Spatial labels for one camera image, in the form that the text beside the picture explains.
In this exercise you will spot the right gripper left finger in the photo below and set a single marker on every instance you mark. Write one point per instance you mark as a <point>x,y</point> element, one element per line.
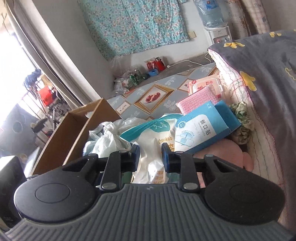
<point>106,173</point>

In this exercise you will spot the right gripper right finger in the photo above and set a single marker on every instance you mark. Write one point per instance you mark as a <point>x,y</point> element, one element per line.
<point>211,167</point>

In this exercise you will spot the pink plush toy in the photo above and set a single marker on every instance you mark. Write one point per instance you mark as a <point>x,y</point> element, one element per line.
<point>229,151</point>

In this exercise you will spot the blue bandage box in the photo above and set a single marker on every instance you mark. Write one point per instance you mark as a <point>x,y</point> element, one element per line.
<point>204,126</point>

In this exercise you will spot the white plastic bag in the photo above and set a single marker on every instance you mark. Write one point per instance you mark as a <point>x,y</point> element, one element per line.
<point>104,139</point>

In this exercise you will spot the brown cardboard box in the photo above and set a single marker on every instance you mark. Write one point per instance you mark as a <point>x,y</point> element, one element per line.
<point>68,139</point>

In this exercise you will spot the cotton swab bag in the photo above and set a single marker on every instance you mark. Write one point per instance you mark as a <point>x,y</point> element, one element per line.
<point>149,137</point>

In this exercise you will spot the green white scrunchie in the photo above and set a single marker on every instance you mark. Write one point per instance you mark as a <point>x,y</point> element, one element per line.
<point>242,134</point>

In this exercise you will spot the pink knitted cloth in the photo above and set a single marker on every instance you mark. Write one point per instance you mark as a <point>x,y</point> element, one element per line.
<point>197,99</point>

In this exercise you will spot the pink wet wipes pack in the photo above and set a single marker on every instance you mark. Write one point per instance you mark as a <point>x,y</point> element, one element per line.
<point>212,81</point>

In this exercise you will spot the clear bag of bottles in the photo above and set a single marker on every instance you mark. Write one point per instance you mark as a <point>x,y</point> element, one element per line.
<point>126,77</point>

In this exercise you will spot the small blue container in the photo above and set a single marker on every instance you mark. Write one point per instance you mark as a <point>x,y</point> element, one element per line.
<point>153,72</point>

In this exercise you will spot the grey window curtain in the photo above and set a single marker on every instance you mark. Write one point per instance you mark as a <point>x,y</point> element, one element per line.
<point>48,54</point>

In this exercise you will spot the red kettle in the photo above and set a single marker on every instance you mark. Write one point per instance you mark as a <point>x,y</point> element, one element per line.
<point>159,65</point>

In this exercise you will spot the grey blanket with yellow patches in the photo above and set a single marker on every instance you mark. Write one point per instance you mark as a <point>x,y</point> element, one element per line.
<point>260,71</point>

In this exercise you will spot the white water dispenser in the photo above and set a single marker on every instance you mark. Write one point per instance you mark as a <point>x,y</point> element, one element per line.
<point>218,34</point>

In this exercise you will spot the blue water jug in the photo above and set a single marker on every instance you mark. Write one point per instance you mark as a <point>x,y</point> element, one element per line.
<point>210,13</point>

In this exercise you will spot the wall socket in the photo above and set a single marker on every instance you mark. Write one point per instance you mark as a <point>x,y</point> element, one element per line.
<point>192,34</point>

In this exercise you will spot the teal floral wall cloth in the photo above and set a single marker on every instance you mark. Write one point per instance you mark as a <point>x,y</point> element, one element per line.
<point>121,28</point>

